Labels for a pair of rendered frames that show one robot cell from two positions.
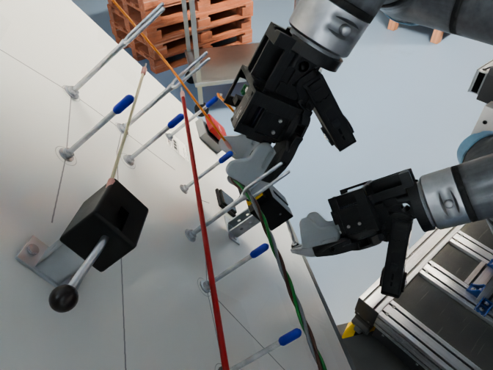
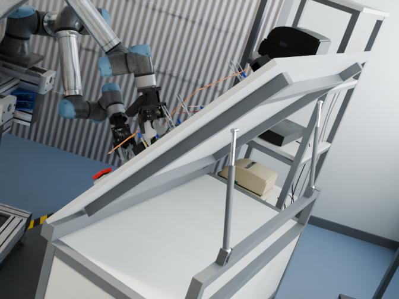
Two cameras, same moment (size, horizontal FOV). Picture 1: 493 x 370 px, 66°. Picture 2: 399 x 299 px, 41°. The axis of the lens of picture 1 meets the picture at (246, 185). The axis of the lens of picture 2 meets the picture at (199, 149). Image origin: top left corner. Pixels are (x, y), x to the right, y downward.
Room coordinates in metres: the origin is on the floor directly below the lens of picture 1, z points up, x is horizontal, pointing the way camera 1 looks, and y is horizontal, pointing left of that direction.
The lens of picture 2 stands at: (1.69, 1.28, 1.90)
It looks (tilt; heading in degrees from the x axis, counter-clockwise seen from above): 21 degrees down; 219
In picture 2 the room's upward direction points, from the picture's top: 18 degrees clockwise
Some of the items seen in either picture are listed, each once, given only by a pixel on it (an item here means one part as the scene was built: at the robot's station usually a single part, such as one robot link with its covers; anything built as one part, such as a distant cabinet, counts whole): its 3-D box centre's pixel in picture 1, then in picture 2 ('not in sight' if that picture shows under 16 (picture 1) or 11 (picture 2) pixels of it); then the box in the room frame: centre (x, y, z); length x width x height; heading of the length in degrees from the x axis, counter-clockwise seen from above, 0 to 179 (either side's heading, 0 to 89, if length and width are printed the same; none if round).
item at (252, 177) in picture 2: not in sight; (245, 179); (-0.69, -0.24, 0.76); 0.30 x 0.21 x 0.20; 107
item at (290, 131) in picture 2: not in sight; (268, 125); (-0.74, -0.26, 1.09); 0.35 x 0.33 x 0.07; 14
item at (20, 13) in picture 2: not in sight; (21, 19); (0.41, -1.02, 1.33); 0.13 x 0.12 x 0.14; 175
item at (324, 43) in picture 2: not in sight; (295, 45); (-0.70, -0.25, 1.56); 0.30 x 0.23 x 0.19; 106
